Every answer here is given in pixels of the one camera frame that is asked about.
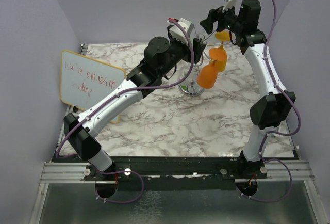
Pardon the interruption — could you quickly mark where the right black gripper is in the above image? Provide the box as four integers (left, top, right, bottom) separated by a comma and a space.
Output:
200, 0, 244, 35

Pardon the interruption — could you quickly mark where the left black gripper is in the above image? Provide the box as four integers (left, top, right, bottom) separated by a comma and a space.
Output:
158, 26, 206, 78

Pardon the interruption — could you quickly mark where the yellow plastic wine glass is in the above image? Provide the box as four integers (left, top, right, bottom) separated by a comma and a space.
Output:
215, 30, 230, 73

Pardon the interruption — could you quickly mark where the orange plastic wine glass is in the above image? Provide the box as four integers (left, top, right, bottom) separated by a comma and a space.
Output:
197, 48, 218, 89

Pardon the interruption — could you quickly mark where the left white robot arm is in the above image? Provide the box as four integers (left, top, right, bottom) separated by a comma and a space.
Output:
63, 37, 206, 180

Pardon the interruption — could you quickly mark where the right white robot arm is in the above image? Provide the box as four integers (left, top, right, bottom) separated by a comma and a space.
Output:
200, 0, 296, 178

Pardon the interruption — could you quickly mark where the chrome wine glass rack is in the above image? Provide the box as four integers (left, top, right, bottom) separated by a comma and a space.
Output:
178, 46, 219, 97

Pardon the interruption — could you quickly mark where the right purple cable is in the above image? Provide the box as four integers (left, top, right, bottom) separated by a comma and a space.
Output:
233, 0, 302, 163

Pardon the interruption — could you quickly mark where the purple cable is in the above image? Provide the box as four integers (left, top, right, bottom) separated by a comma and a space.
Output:
233, 0, 302, 163
56, 21, 195, 159

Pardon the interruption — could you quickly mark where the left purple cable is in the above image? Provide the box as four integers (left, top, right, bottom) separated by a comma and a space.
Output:
56, 21, 195, 159

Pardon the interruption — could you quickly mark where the small whiteboard yellow frame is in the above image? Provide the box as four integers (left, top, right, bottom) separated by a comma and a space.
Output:
60, 50, 126, 110

